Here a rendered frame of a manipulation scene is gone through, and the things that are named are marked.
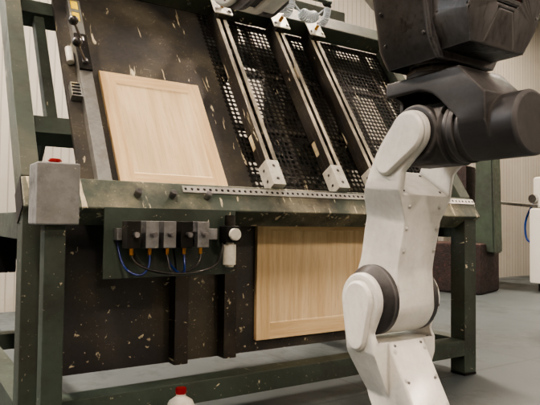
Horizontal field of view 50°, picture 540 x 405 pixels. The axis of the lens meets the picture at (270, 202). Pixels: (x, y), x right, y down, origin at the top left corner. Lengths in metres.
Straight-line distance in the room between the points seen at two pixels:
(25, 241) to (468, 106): 1.40
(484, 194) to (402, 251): 5.73
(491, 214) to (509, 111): 5.84
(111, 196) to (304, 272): 1.05
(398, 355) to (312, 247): 1.54
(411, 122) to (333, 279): 1.76
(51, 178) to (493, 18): 1.22
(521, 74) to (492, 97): 8.82
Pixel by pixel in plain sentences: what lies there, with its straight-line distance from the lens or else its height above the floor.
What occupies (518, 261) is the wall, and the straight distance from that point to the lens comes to 9.56.
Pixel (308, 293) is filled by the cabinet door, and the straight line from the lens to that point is 2.71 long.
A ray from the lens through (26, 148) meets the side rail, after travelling 2.08.
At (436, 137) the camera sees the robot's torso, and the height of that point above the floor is 0.92.
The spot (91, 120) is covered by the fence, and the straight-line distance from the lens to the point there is 2.24.
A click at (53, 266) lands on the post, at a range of 1.79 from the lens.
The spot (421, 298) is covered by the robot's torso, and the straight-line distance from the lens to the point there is 1.23.
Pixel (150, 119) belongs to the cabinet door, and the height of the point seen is 1.17.
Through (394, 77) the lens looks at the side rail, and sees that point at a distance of 3.57.
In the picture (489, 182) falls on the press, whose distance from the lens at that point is 6.87.
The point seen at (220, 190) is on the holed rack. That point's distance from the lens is 2.21.
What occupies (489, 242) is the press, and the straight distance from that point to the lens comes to 6.86.
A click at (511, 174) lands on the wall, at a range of 9.43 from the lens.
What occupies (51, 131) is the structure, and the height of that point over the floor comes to 1.09.
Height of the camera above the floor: 0.76
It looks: 2 degrees up
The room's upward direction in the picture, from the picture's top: 1 degrees clockwise
